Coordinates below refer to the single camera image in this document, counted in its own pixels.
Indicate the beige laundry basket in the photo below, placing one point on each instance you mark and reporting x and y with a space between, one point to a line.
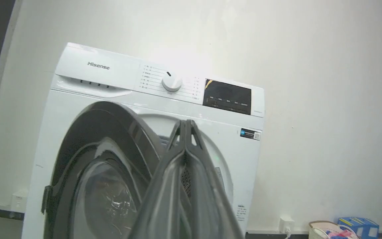
330 230

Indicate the black display panel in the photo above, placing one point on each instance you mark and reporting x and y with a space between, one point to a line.
227 97

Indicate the white Hisense washing machine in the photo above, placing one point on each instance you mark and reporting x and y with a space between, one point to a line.
144 106

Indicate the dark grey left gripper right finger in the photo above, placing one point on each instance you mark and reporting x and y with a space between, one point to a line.
211 199

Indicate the black energy label sticker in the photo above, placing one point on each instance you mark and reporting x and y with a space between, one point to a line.
250 134

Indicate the blue cardboard box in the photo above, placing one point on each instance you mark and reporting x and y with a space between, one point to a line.
360 226

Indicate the dark round washing machine door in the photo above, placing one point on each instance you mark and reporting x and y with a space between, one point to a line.
104 179

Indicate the white text sticker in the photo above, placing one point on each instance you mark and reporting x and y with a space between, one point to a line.
241 212

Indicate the white wall socket with plug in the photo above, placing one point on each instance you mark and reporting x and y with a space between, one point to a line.
286 225

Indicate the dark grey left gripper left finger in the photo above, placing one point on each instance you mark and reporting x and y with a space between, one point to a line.
158 199

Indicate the white program dial knob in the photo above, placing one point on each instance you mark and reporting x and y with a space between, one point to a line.
171 82

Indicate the white detergent drawer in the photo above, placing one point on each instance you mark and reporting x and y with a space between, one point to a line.
95 71

